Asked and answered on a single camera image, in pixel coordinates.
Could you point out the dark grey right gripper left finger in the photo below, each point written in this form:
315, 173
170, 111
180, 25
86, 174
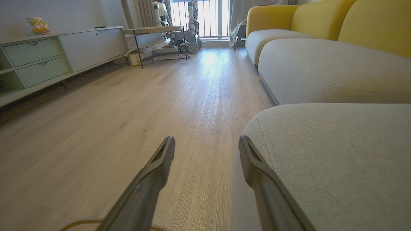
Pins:
141, 195

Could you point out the white basket with brown rim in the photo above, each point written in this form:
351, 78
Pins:
80, 224

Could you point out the yellow and grey sofa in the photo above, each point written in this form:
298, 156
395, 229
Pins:
321, 67

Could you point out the white wheeled robot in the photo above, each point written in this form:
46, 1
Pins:
192, 32

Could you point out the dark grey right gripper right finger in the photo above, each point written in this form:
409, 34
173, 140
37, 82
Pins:
273, 199

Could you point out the window railing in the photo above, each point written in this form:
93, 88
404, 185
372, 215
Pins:
208, 17

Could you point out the colourful plush toy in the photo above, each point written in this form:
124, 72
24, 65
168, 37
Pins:
39, 26

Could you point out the grey fabric seat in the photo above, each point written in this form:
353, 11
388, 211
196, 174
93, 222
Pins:
340, 166

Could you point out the white humanoid robot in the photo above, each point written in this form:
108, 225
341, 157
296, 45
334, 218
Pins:
159, 12

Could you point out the pale green media cabinet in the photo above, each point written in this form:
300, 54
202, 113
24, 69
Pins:
77, 48

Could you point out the black frame side table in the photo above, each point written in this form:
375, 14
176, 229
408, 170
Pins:
154, 29

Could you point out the small cardboard box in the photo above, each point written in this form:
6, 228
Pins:
135, 58

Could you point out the white flat box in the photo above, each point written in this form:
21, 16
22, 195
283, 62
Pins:
167, 52

